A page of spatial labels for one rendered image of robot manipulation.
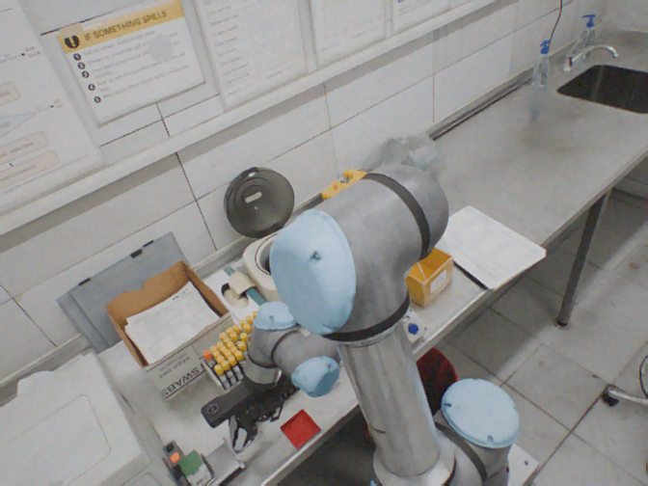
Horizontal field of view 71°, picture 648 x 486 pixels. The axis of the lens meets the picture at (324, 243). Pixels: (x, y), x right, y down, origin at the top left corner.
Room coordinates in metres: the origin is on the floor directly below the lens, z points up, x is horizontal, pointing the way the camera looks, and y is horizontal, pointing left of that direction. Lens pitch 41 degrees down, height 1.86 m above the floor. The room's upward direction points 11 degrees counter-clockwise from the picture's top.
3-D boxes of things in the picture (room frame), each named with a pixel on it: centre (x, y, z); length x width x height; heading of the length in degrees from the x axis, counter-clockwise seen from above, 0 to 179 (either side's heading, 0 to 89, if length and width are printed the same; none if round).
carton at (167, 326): (0.84, 0.44, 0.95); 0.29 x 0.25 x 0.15; 32
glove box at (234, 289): (0.92, 0.27, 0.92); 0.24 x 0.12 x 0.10; 32
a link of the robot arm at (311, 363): (0.50, 0.06, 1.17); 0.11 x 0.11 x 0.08; 35
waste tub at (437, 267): (0.88, -0.25, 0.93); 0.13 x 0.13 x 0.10; 37
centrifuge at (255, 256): (0.98, 0.10, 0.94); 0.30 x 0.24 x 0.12; 23
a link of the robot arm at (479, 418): (0.34, -0.18, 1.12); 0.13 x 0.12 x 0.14; 125
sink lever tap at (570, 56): (2.00, -1.41, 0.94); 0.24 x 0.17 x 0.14; 32
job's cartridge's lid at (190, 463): (0.44, 0.35, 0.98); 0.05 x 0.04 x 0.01; 32
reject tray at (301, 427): (0.52, 0.14, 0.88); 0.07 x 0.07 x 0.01; 32
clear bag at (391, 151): (1.40, -0.27, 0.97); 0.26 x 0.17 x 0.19; 136
